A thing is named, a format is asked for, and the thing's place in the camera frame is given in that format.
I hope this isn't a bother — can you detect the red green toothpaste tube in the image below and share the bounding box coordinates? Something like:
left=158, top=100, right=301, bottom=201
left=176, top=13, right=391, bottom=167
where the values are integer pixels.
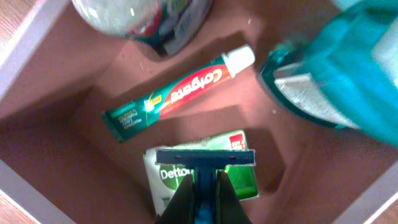
left=101, top=44, right=256, bottom=142

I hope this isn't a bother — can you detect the pink cardboard box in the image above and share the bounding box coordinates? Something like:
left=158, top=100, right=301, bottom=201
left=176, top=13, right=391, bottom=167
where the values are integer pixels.
left=1, top=1, right=397, bottom=223

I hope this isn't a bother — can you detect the teal mouthwash bottle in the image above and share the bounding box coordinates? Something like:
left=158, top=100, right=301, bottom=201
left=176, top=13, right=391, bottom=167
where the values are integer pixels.
left=257, top=1, right=397, bottom=145

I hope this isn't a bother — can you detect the purple foaming soap pump bottle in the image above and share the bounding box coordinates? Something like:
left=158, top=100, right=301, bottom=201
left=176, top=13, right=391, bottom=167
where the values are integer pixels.
left=72, top=0, right=213, bottom=57

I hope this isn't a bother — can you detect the green white soap packet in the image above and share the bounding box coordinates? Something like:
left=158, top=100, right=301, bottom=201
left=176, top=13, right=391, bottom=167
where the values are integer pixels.
left=142, top=129, right=260, bottom=217

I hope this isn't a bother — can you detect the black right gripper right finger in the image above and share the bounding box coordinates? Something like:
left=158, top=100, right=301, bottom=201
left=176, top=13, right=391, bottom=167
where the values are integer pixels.
left=215, top=172, right=252, bottom=224

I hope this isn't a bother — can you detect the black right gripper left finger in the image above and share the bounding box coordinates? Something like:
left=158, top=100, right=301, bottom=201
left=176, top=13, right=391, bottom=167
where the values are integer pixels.
left=155, top=175, right=195, bottom=224

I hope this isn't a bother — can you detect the blue disposable razor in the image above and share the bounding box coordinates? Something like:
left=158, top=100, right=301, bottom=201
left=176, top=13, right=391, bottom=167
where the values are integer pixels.
left=156, top=149, right=256, bottom=223

